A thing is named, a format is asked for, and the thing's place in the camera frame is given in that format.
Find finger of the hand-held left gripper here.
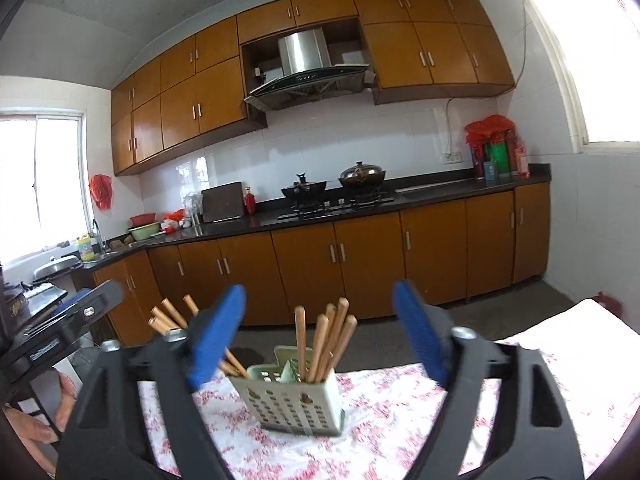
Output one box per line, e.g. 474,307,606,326
0,317,98,386
20,280,126,341

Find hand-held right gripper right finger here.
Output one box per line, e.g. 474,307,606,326
391,280,587,480

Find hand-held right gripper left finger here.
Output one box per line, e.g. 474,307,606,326
54,284,248,480

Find green perforated chopstick holder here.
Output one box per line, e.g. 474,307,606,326
229,345,347,436

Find person's left hand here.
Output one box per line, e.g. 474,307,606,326
0,374,83,446

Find grey metal pot lid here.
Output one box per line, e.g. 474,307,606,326
31,256,83,281

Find lower wooden kitchen cabinets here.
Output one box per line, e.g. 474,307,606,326
92,182,551,346

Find wooden kitchen cabinets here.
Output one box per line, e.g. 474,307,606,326
92,182,551,346
110,0,516,177

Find red floral tablecloth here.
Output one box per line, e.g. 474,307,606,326
135,297,640,480

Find window beside sink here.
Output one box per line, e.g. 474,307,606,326
0,110,94,262

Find clear glassware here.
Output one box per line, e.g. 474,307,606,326
185,192,204,226

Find dark cutting board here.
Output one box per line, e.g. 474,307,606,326
201,181,245,223

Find black kitchen countertop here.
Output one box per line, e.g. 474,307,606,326
70,164,552,271

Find black gas stove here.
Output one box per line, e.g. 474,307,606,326
277,195,396,221

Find wok with dark lid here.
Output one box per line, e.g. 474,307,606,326
339,161,387,188

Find black wok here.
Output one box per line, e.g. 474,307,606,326
280,173,328,201

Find green box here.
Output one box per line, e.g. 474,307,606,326
487,144,509,179

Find red box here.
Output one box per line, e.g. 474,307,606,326
510,137,531,179

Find large red plastic bag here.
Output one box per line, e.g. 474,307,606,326
465,115,516,147

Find upper wooden kitchen cabinets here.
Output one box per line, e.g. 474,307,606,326
110,0,516,177

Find steel range hood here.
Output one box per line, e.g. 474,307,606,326
244,29,368,112

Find window beside red bag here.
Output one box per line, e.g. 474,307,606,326
520,0,640,154

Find red plastic bag on wall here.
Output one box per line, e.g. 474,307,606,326
89,174,112,211

